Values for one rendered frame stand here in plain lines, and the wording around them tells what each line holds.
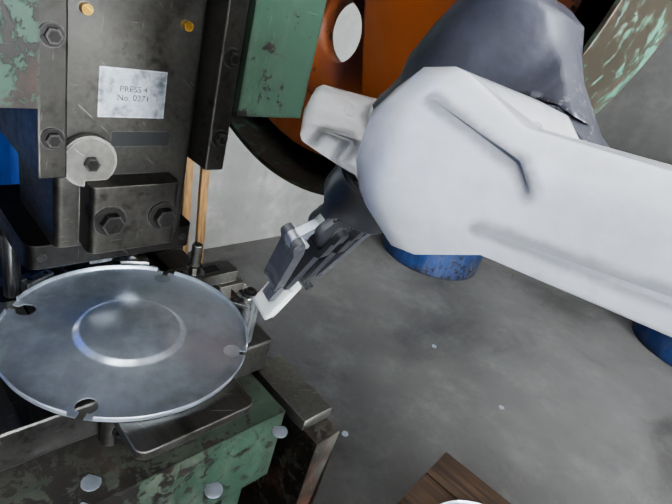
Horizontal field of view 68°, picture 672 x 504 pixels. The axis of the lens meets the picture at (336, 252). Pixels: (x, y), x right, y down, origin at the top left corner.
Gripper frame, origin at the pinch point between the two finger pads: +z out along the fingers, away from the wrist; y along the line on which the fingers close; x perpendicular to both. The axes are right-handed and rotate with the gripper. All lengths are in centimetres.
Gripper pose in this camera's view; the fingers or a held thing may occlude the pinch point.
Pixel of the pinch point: (276, 293)
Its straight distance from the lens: 57.8
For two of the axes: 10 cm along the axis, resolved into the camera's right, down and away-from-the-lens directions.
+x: -5.2, -8.1, 2.8
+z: -5.3, 5.6, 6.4
